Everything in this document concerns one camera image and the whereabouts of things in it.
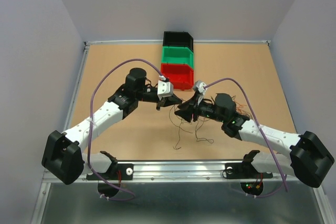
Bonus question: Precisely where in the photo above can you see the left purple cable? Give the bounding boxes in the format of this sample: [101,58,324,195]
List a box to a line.
[87,58,165,202]

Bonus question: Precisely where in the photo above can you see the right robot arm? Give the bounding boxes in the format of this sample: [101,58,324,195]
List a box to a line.
[175,93,335,188]

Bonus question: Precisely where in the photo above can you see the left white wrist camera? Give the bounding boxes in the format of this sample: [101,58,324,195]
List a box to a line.
[157,76,174,100]

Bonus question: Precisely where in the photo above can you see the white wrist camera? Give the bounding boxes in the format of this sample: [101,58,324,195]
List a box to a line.
[157,76,174,100]
[193,80,206,105]

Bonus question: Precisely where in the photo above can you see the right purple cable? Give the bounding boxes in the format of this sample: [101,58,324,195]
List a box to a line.
[204,78,289,198]

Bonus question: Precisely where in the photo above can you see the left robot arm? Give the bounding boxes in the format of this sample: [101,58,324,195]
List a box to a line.
[41,68,182,185]

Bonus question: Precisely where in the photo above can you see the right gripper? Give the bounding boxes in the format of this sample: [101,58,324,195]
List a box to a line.
[173,93,226,123]

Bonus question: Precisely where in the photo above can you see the aluminium front rail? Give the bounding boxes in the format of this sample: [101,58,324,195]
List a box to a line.
[44,158,320,184]

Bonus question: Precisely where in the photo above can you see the green plastic bin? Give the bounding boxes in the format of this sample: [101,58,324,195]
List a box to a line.
[161,46,194,69]

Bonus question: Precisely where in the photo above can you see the red plastic bin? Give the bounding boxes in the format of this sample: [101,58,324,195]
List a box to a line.
[161,63,194,90]

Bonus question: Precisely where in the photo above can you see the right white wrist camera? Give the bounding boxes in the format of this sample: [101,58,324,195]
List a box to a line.
[193,80,206,105]

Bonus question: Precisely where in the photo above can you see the purple cable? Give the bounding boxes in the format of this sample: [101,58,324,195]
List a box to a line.
[204,78,289,198]
[87,58,165,202]

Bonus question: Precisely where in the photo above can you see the black plastic bin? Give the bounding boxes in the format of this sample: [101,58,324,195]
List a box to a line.
[163,31,194,51]

